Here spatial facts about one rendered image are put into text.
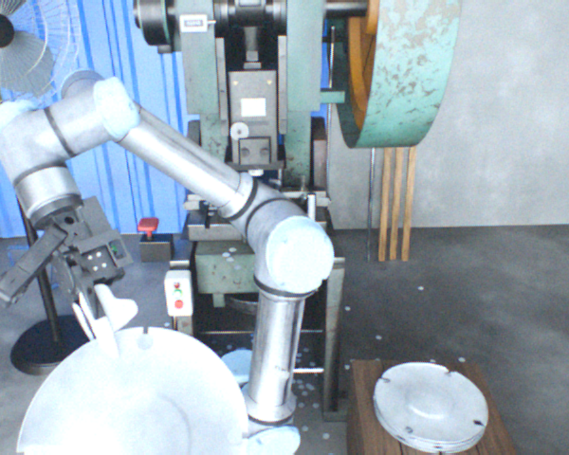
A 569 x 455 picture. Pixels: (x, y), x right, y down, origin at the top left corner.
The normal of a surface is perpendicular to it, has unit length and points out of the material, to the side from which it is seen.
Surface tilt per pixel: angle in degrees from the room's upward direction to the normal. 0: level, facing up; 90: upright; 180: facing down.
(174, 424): 56
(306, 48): 90
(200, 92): 90
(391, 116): 125
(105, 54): 90
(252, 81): 90
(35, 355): 0
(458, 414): 0
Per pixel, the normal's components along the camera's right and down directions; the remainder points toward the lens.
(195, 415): 0.42, -0.18
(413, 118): 0.01, 0.91
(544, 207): -0.01, 0.47
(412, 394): -0.04, -0.88
